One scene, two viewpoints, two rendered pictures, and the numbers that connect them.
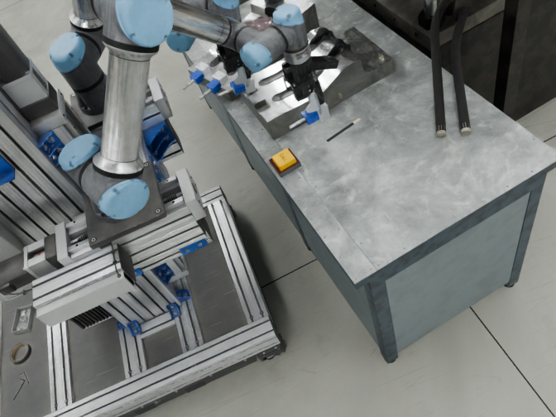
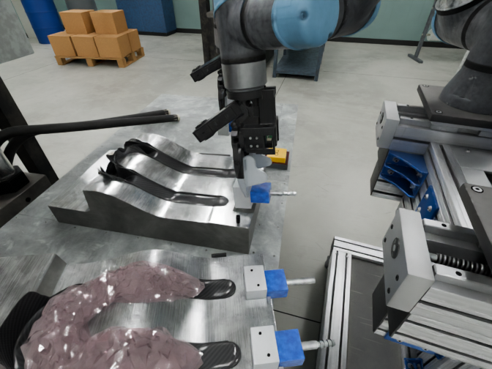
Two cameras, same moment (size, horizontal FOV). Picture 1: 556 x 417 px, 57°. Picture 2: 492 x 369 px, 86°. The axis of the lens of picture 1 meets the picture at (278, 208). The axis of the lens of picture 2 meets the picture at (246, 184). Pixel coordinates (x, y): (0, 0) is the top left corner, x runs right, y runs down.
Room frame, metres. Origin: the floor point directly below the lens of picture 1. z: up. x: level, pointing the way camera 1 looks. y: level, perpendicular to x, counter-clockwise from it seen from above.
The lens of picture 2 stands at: (1.88, 0.08, 1.31)
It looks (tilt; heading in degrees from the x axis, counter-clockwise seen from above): 39 degrees down; 200
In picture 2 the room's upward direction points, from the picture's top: straight up
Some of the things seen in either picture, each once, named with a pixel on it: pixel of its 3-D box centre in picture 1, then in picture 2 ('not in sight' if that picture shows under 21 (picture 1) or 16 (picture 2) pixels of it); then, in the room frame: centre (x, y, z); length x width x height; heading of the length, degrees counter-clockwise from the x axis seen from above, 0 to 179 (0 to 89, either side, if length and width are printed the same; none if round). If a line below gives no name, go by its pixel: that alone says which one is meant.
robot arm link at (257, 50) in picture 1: (259, 47); not in sight; (1.16, -0.12, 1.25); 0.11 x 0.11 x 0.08; 24
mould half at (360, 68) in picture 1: (313, 73); (165, 182); (1.44, -0.31, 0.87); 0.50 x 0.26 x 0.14; 99
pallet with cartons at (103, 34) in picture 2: not in sight; (96, 36); (-2.02, -4.10, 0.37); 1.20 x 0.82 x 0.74; 103
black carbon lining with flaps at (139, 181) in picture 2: (305, 62); (165, 170); (1.45, -0.29, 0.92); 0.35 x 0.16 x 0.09; 99
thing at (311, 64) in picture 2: not in sight; (305, 33); (-3.10, -0.73, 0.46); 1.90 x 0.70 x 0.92; 5
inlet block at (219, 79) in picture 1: (212, 88); (280, 282); (1.61, 0.05, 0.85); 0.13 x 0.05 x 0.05; 116
